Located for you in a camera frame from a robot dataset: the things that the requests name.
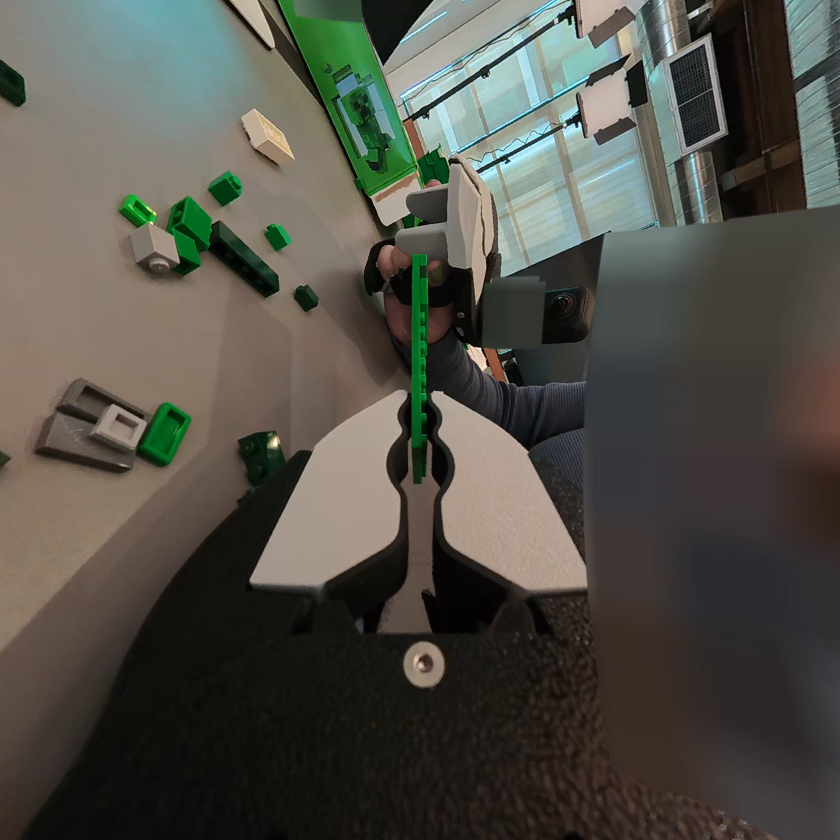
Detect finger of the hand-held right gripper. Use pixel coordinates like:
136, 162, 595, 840
472, 196, 503, 301
446, 153, 493, 269

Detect person's right hand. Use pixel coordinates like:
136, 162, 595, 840
364, 239, 473, 347

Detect black ceiling light rail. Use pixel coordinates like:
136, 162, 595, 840
400, 0, 581, 119

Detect studio light panel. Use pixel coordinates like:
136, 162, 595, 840
574, 0, 641, 48
576, 56, 651, 147

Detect long green studded plate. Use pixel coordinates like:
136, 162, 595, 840
410, 255, 434, 485

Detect grey flat brick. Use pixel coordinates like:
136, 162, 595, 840
34, 412, 139, 473

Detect large white brick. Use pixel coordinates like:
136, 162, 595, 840
241, 108, 296, 165

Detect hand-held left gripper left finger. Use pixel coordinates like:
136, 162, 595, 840
249, 389, 414, 613

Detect grey desk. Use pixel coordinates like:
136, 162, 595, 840
0, 0, 421, 657

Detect silver ventilation duct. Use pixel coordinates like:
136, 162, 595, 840
633, 0, 729, 227

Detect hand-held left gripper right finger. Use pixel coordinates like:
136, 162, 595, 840
430, 392, 588, 613

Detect green toy set box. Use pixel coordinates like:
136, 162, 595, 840
276, 0, 421, 227

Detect white flat object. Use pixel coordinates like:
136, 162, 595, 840
226, 0, 277, 50

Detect white air vent grille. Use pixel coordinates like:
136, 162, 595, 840
663, 33, 729, 155

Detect scattered green toy bricks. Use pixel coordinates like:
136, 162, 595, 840
0, 59, 320, 490

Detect green brick lump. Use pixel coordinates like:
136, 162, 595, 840
416, 150, 454, 188

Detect black panel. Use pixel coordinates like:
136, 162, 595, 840
489, 233, 605, 293

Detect person's right forearm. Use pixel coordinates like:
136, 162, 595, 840
392, 328, 588, 454

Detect person's dark ribbed clothing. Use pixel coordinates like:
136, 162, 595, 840
528, 427, 588, 500

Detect small white frame brick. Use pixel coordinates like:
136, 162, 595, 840
88, 405, 148, 450

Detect long dark green brick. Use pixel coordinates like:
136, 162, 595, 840
209, 221, 281, 298

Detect large grid window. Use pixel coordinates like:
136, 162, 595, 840
394, 0, 664, 270

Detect grey frame brick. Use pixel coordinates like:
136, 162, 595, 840
60, 378, 148, 424

